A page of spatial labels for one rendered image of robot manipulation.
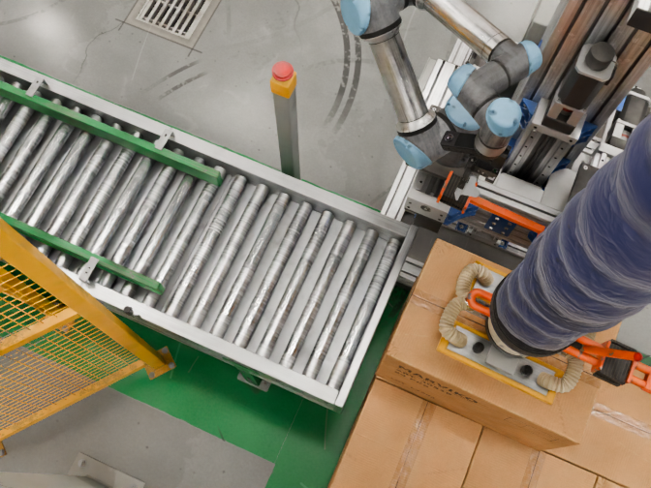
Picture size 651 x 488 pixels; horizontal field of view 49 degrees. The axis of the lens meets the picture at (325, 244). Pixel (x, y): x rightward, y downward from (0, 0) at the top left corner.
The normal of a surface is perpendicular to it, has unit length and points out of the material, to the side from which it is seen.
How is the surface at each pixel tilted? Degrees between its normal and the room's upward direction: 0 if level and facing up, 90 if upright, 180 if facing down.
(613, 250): 82
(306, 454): 0
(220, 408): 0
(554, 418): 0
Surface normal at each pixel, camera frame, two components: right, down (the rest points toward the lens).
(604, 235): -0.90, 0.33
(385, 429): 0.01, -0.33
